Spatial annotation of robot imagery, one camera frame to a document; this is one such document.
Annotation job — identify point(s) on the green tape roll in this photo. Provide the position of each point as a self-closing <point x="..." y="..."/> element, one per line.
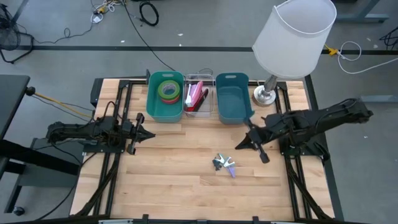
<point x="163" y="93"/>

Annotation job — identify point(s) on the black aluminium table frame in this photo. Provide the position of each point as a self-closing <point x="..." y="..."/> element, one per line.
<point x="133" y="81"/>

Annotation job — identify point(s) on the black and red stapler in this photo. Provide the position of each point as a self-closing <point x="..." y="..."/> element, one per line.
<point x="200" y="99"/>

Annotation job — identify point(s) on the yellow plug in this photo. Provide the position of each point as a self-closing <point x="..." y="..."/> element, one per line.
<point x="332" y="50"/>

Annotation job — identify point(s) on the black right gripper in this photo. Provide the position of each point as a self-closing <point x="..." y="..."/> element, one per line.
<point x="262" y="137"/>

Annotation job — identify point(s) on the table lamp white shade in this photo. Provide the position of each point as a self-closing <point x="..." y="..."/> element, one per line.
<point x="292" y="37"/>

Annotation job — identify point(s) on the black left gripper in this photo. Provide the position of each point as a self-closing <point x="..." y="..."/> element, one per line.
<point x="133" y="137"/>

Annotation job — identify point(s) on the black caster wheel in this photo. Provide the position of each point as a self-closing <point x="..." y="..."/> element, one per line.
<point x="18" y="211"/>

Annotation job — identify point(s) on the light teal staple remover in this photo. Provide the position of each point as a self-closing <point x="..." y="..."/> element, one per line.
<point x="225" y="160"/>

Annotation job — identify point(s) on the clear plastic container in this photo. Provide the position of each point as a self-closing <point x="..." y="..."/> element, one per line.
<point x="208" y="105"/>

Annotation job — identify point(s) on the grey table leg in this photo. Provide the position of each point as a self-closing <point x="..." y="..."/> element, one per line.
<point x="362" y="17"/>

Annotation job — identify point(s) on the purple staple remover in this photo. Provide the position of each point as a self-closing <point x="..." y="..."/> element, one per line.
<point x="232" y="171"/>

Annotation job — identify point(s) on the dark teal plastic bin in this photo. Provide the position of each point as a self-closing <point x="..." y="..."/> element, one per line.
<point x="233" y="105"/>

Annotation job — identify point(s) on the teal green plastic bin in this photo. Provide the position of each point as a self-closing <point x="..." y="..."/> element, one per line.
<point x="155" y="109"/>

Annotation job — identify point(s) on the black desk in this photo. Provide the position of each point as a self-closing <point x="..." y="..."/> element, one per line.
<point x="12" y="99"/>

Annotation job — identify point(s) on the black staple remover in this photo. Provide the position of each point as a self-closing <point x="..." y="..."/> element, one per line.
<point x="216" y="163"/>

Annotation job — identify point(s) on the pink tape roll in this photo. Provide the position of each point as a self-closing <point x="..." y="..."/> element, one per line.
<point x="174" y="101"/>

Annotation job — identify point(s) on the black floor fan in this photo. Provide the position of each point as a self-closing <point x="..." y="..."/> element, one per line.
<point x="9" y="34"/>

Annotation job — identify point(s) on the pink and white stapler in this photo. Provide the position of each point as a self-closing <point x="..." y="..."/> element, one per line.
<point x="196" y="91"/>

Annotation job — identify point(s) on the white power adapter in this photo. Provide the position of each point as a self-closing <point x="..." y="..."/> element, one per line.
<point x="97" y="19"/>

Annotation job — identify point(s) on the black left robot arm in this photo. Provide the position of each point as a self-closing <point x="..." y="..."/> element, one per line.
<point x="93" y="130"/>

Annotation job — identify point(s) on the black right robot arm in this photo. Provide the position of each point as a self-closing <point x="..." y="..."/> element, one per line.
<point x="311" y="121"/>

